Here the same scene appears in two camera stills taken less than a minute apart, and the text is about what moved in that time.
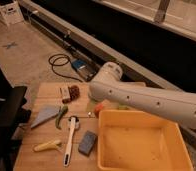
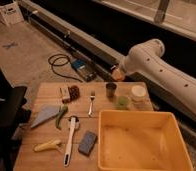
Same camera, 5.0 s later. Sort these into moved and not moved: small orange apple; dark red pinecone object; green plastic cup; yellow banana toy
Moved: small orange apple
Not moved: yellow banana toy; green plastic cup; dark red pinecone object
